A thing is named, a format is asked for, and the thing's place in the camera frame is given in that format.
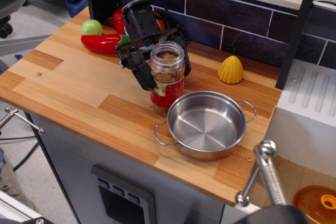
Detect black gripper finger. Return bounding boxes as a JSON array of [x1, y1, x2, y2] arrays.
[[173, 31, 191, 76], [130, 53, 155, 90]]

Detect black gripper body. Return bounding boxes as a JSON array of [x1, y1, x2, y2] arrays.
[[116, 0, 184, 69]]

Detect clear jar of almonds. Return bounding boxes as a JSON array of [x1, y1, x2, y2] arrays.
[[149, 41, 185, 111]]

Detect stainless steel pot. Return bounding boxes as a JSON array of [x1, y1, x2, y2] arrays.
[[165, 91, 257, 161]]

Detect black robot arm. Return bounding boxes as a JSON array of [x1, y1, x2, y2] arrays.
[[116, 0, 191, 90]]

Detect light blue bowl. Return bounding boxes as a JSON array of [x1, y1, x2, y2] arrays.
[[138, 19, 170, 51]]

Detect orange toy pumpkin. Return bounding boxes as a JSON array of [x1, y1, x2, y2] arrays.
[[153, 11, 165, 31]]

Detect red toy chili pepper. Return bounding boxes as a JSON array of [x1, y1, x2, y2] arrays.
[[81, 34, 131, 54]]

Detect green toy apple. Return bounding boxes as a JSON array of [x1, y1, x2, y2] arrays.
[[81, 19, 103, 35]]

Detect yellow toy corn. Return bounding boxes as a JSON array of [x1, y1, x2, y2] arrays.
[[217, 56, 244, 84]]

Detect office chair base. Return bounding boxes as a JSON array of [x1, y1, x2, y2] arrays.
[[0, 15, 13, 39]]

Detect white toy sink drainer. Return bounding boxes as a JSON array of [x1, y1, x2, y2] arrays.
[[277, 60, 335, 127]]

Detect grey toy oven panel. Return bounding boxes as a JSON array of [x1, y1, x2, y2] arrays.
[[91, 166, 156, 223]]

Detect orange plastic lid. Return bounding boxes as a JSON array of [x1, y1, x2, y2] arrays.
[[292, 186, 335, 223]]

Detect black vertical post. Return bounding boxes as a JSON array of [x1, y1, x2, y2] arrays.
[[275, 0, 314, 90]]

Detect black floor cable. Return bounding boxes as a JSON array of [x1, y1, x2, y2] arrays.
[[0, 136, 40, 172]]

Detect silver clamp handle left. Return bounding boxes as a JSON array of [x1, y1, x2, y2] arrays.
[[1, 106, 46, 135]]

